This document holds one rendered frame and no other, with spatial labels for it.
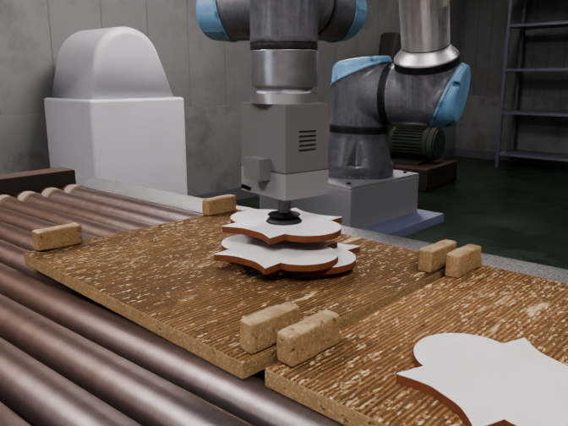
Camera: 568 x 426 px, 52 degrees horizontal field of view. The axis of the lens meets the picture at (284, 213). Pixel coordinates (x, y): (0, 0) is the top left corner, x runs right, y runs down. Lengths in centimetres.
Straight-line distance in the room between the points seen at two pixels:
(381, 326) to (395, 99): 64
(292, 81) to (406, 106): 49
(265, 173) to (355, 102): 52
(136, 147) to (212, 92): 157
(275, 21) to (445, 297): 33
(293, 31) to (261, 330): 32
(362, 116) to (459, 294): 59
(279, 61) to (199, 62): 460
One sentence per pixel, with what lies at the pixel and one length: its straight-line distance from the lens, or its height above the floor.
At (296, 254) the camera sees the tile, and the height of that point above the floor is 96.
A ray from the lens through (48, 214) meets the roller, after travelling 109.
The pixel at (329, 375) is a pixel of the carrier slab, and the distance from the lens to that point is 44.
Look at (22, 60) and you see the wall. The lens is 442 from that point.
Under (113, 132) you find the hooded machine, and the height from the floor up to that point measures 81.
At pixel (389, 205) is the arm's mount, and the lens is 116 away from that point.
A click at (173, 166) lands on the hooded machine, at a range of 409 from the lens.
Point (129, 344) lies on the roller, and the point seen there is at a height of 91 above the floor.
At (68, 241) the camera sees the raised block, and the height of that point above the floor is 94.
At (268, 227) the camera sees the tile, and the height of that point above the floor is 98.
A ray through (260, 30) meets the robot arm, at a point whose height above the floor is 120.
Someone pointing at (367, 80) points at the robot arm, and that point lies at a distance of 112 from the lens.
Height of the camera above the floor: 115
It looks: 13 degrees down
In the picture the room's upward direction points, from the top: straight up
